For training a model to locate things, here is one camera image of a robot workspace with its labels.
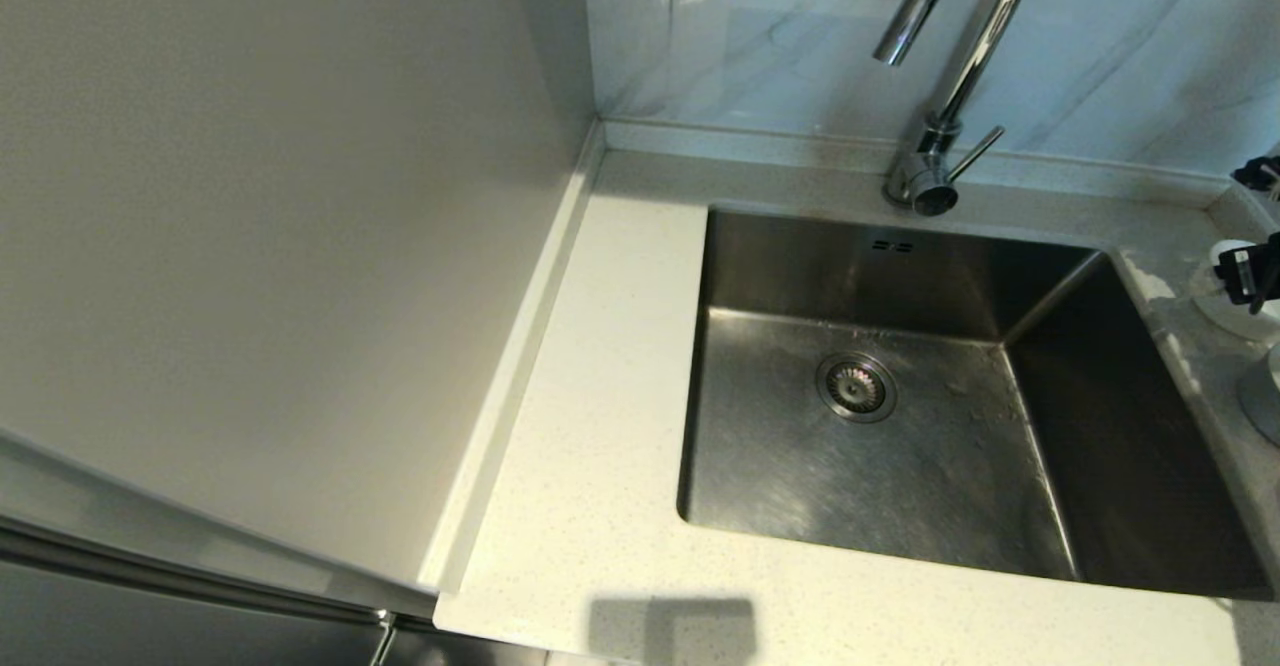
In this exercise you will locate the chrome gooseneck faucet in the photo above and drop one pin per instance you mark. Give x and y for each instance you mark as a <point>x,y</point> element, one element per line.
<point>925,181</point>

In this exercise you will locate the grey under-counter cabinet front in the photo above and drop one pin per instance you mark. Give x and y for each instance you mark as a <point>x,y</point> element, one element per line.
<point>460,651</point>

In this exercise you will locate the stainless steel sink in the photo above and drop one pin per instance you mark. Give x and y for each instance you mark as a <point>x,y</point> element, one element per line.
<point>780,466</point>

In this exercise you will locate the tall grey cabinet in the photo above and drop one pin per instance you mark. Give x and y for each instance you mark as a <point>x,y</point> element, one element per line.
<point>250,246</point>

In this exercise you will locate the pale round bowl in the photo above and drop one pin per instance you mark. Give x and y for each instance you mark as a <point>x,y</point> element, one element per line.
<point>1225,316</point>

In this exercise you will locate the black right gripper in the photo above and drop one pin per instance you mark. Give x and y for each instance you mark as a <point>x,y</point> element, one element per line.
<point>1258,271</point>

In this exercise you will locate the round metal sink drain strainer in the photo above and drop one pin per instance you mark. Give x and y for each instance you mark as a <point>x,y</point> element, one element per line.
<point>856,387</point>

